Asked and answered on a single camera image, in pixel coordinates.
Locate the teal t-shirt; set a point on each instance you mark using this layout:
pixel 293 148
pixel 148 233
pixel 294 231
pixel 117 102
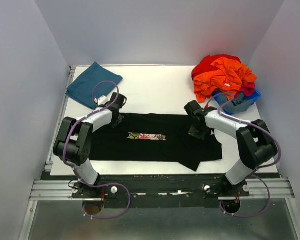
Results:
pixel 83 91

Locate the grey-teal t-shirt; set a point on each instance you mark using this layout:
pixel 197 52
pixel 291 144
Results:
pixel 238 105

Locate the black floral print t-shirt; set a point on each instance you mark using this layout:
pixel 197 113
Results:
pixel 154 138

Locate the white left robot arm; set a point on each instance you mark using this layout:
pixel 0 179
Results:
pixel 73 143

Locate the aluminium extrusion frame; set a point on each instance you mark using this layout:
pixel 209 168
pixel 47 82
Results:
pixel 53 214

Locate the magenta t-shirt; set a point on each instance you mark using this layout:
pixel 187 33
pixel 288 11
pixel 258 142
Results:
pixel 246 89

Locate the orange t-shirt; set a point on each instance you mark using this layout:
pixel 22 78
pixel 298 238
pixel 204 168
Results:
pixel 229 78

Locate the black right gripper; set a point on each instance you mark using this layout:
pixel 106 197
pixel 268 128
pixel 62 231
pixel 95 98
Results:
pixel 193 133

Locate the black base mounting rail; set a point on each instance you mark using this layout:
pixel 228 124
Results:
pixel 154 191

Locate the blue plastic bin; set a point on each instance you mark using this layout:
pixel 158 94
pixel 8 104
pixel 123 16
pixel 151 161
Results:
pixel 221 98

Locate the red t-shirt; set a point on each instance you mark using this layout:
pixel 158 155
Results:
pixel 206 64

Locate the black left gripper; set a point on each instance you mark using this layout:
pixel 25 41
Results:
pixel 114 124

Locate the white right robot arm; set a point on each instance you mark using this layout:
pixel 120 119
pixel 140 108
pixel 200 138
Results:
pixel 254 141

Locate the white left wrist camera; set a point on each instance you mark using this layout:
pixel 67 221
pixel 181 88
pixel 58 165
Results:
pixel 101 101

